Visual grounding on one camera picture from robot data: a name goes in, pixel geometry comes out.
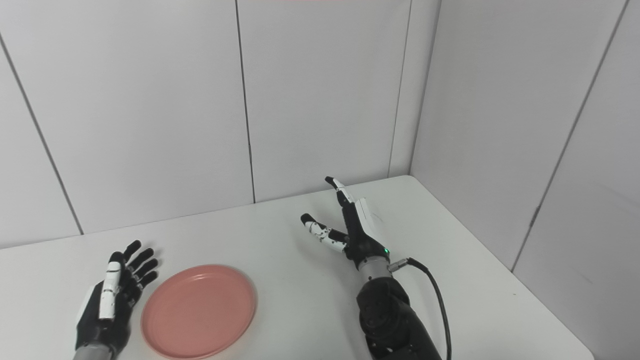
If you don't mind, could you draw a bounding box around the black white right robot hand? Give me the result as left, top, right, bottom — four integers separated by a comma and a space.
300, 176, 392, 271

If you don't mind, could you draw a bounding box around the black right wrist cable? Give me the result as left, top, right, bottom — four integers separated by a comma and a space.
389, 257, 453, 360

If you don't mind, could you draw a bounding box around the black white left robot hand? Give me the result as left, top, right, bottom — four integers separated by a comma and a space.
75, 240, 160, 353

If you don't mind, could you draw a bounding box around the pink round plate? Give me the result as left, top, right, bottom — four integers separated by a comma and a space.
140, 264, 258, 360

